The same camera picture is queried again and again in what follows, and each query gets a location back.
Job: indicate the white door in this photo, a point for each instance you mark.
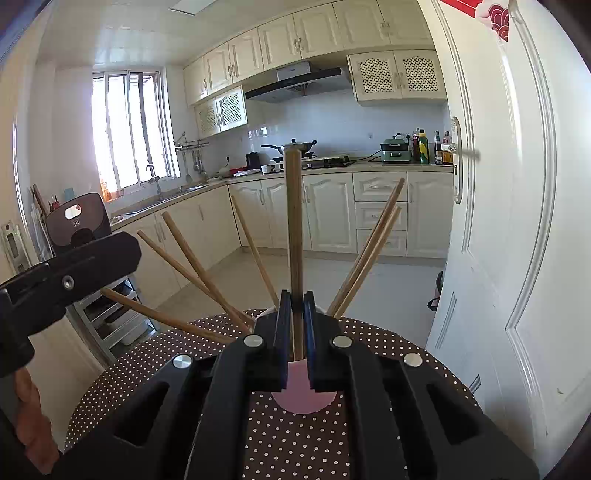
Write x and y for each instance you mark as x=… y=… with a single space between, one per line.
x=508 y=207

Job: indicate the white plate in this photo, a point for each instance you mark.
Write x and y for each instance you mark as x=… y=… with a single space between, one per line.
x=247 y=173

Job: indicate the black kettle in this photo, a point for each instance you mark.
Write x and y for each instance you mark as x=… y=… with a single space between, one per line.
x=252 y=160

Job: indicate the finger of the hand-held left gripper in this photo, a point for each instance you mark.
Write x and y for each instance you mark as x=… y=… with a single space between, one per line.
x=92 y=267

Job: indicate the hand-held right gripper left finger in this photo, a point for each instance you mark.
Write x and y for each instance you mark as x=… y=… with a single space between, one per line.
x=286 y=323

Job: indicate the hanging kitchen utensils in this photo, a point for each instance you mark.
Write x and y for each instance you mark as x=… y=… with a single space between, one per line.
x=196 y=164

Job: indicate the green cap bottle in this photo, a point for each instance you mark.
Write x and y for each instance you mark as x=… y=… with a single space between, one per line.
x=423 y=150

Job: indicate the wide lattice door cabinet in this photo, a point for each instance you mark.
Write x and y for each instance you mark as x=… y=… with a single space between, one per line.
x=397 y=76

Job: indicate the bundle of wooden chopsticks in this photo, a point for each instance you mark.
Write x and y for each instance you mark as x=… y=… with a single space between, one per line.
x=332 y=212

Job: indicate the metal shelf rack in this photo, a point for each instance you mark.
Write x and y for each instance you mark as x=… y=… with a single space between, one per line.
x=115 y=332

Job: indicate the cream upper wall cabinets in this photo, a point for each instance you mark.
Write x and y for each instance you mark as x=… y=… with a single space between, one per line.
x=300 y=37

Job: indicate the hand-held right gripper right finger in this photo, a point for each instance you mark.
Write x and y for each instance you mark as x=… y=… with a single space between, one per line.
x=310 y=323

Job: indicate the steel sink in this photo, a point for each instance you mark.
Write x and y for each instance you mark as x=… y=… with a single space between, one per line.
x=191 y=188

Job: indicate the range hood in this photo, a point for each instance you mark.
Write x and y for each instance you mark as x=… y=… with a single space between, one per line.
x=295 y=83

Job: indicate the small lattice door cabinet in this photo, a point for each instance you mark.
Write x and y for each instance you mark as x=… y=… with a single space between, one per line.
x=224 y=110

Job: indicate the person's left hand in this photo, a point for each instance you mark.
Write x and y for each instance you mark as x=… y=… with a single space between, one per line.
x=34 y=415

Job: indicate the chrome faucet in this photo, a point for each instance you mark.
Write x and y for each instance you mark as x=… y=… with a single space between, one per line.
x=157 y=182

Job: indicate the orange oil bottle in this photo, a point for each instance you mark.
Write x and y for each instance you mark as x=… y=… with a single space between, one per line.
x=447 y=154

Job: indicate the dark brown appliance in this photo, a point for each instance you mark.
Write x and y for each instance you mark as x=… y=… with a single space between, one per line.
x=83 y=226

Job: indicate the steel wok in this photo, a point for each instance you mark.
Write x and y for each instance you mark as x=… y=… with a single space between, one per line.
x=304 y=146

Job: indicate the black soy sauce bottle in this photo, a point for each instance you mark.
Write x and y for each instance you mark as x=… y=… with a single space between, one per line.
x=437 y=150

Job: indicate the dark bag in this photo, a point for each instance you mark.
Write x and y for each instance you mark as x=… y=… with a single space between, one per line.
x=436 y=293

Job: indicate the gas stove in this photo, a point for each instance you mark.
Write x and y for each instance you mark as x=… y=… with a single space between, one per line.
x=328 y=161

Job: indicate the kitchen window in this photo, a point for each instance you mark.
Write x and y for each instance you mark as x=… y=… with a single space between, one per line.
x=131 y=129

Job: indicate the pink cup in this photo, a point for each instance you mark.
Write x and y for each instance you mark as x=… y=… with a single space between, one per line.
x=300 y=399

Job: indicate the green cooking appliance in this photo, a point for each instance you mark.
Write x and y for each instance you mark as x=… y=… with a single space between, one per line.
x=395 y=150

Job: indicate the dark sauce bottle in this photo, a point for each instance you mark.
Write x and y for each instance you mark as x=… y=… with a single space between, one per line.
x=416 y=150

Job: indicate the upright cutting boards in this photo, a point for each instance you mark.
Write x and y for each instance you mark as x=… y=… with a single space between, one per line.
x=39 y=205

